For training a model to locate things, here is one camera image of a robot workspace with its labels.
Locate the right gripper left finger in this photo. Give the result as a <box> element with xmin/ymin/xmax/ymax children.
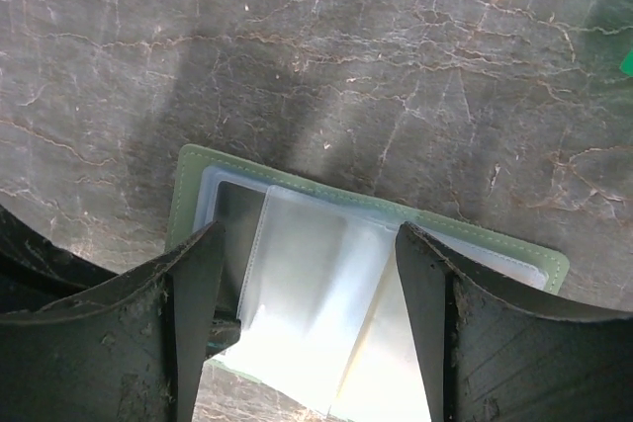
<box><xmin>1</xmin><ymin>224</ymin><xmax>225</xmax><ymax>421</ymax></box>

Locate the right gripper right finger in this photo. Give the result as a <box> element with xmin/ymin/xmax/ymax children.
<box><xmin>396</xmin><ymin>223</ymin><xmax>632</xmax><ymax>421</ymax></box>

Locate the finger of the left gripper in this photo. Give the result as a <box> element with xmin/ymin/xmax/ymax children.
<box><xmin>1</xmin><ymin>208</ymin><xmax>117</xmax><ymax>313</ymax></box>

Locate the light green card holder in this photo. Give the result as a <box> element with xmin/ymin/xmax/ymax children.
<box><xmin>167</xmin><ymin>144</ymin><xmax>570</xmax><ymax>421</ymax></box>

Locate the left green bin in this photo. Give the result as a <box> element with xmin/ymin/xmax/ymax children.
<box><xmin>620</xmin><ymin>50</ymin><xmax>633</xmax><ymax>77</ymax></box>

